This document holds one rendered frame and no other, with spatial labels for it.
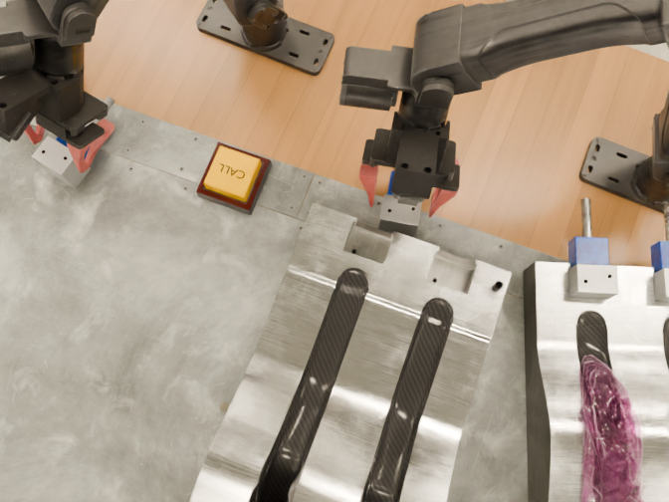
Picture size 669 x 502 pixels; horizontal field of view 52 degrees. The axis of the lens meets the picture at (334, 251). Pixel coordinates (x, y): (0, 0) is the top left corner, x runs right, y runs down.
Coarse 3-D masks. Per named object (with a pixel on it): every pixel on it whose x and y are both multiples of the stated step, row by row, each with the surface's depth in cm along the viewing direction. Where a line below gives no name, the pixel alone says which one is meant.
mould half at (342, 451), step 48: (336, 240) 84; (288, 288) 83; (384, 288) 83; (432, 288) 83; (480, 288) 83; (288, 336) 82; (384, 336) 82; (480, 336) 81; (240, 384) 79; (288, 384) 80; (336, 384) 80; (384, 384) 80; (432, 384) 80; (240, 432) 75; (336, 432) 77; (432, 432) 79; (240, 480) 73; (336, 480) 73; (432, 480) 75
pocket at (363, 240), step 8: (352, 224) 86; (360, 224) 86; (352, 232) 87; (360, 232) 87; (368, 232) 87; (376, 232) 86; (384, 232) 86; (352, 240) 87; (360, 240) 87; (368, 240) 87; (376, 240) 87; (384, 240) 87; (344, 248) 87; (352, 248) 87; (360, 248) 87; (368, 248) 87; (376, 248) 87; (384, 248) 87; (360, 256) 86; (368, 256) 87; (376, 256) 87; (384, 256) 87
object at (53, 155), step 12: (108, 108) 95; (96, 120) 94; (48, 144) 91; (60, 144) 91; (36, 156) 90; (48, 156) 90; (60, 156) 90; (48, 168) 92; (60, 168) 90; (72, 168) 91; (72, 180) 93
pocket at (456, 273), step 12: (444, 252) 86; (432, 264) 86; (444, 264) 86; (456, 264) 86; (468, 264) 85; (432, 276) 86; (444, 276) 86; (456, 276) 86; (468, 276) 86; (456, 288) 86; (468, 288) 84
